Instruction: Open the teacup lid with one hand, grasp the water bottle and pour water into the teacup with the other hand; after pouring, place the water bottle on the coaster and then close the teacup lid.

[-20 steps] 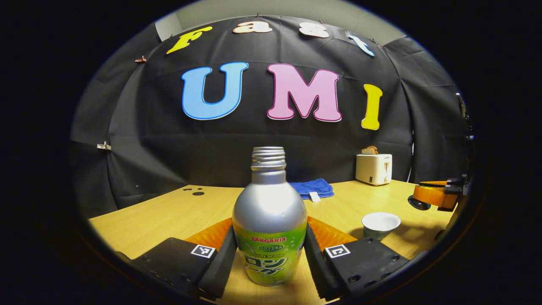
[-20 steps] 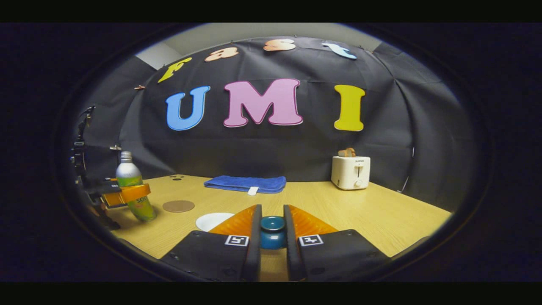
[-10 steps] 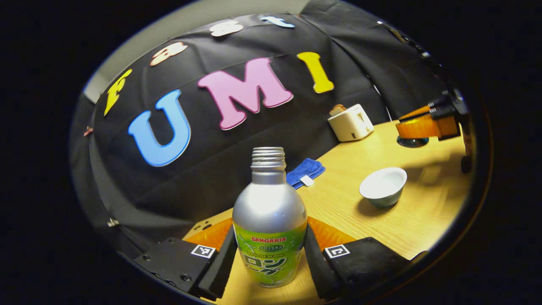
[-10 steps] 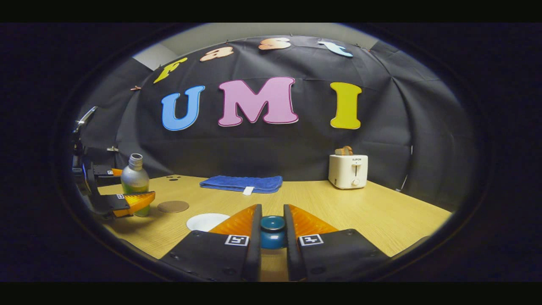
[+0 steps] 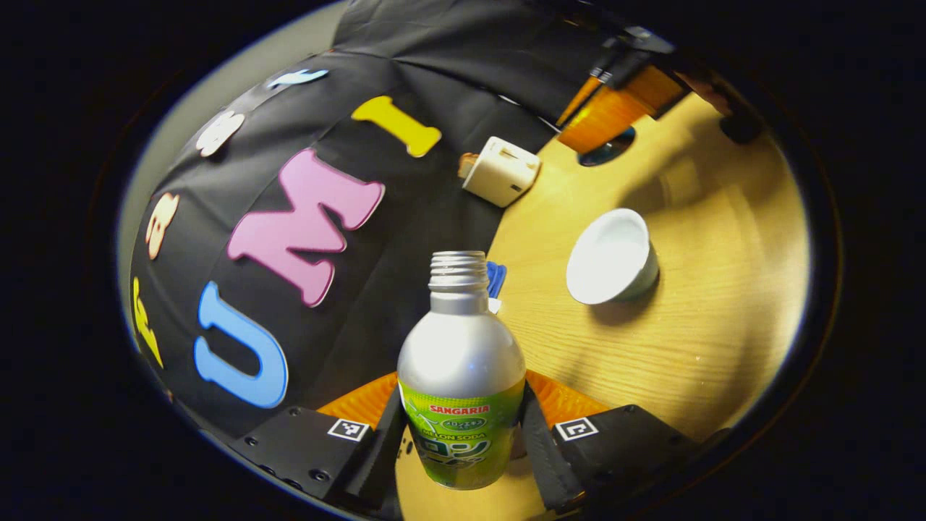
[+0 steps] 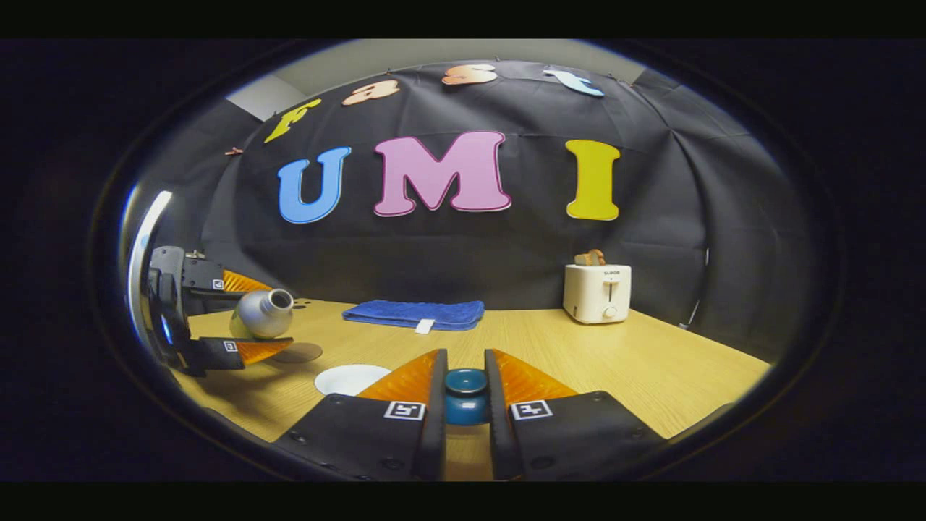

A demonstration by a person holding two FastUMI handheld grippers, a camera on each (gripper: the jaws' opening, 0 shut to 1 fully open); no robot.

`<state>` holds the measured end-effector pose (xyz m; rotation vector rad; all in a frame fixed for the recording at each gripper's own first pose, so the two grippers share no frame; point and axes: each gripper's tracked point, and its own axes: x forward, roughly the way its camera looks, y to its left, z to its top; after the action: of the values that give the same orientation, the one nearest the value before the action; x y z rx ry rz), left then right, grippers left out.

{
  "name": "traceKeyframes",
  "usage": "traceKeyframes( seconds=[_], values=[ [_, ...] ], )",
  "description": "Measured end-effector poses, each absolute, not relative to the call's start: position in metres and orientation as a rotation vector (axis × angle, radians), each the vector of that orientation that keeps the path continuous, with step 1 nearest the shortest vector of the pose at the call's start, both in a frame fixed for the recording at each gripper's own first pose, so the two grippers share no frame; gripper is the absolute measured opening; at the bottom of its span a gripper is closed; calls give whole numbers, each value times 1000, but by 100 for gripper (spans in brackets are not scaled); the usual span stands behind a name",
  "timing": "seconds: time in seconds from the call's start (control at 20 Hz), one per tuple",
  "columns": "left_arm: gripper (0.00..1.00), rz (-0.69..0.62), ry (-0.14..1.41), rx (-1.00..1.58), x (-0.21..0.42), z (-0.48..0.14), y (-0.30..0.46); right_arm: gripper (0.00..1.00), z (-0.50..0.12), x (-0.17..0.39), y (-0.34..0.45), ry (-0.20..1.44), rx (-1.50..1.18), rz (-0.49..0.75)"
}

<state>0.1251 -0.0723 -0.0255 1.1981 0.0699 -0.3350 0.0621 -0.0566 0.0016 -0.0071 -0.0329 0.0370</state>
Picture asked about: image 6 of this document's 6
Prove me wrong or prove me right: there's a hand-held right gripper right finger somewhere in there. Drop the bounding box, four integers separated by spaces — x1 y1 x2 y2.
483 348 668 482

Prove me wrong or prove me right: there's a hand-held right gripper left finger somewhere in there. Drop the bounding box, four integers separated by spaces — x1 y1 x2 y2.
272 348 449 482

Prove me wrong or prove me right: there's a teal teacup lid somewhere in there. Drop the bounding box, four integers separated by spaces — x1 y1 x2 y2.
443 368 491 426

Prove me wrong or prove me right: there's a silver green label water bottle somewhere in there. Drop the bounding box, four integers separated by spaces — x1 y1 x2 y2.
230 288 295 341

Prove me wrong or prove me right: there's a round brown coaster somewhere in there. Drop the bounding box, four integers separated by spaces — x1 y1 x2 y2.
271 342 324 364

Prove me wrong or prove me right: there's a pale blue teacup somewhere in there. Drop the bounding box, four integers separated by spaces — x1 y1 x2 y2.
314 364 392 397

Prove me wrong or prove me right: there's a folded blue towel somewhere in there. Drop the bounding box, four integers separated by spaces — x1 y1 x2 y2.
342 300 485 335

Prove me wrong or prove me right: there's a white toaster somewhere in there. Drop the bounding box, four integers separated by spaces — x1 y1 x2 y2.
563 263 632 325

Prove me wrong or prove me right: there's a black backdrop cloth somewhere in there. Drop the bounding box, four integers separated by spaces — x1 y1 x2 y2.
145 59 818 363

